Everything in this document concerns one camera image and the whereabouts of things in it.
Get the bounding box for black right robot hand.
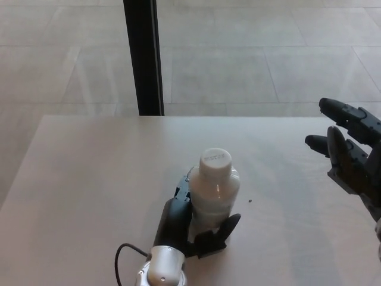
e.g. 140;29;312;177
304;97;381;223

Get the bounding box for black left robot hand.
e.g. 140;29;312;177
152;166;242;260

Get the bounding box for white plastic bottle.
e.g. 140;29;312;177
188;165;241;237

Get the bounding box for white screw cap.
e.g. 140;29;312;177
198;148;233;180

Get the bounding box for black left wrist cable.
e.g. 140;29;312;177
114;243;149;286

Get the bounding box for black vertical post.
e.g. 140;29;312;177
123;0;165;116

